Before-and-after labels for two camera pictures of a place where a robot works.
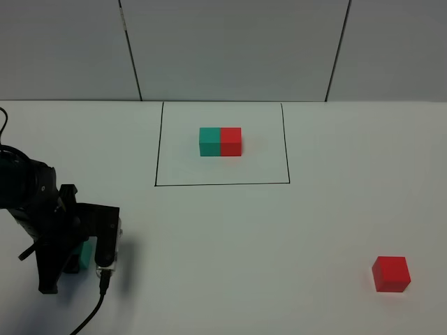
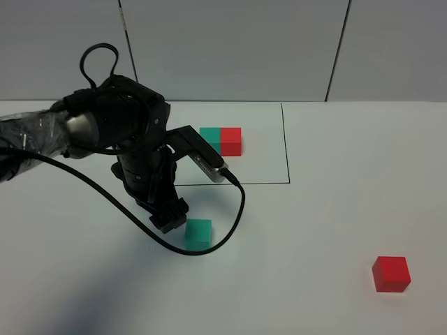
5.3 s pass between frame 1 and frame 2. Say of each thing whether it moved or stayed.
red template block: stayed
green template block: stayed
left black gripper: moved
